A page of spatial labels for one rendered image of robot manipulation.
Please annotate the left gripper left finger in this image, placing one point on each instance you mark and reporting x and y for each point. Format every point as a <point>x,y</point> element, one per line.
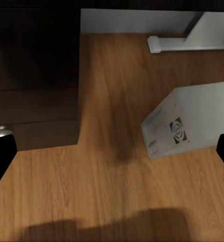
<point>8,150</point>

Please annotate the desk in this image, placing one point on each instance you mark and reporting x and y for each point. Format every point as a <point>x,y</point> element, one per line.
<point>207,34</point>

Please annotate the desktop computer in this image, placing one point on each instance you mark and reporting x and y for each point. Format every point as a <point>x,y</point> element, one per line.
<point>188,119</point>

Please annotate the cabinet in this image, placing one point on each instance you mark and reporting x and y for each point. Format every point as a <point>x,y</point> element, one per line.
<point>39,76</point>

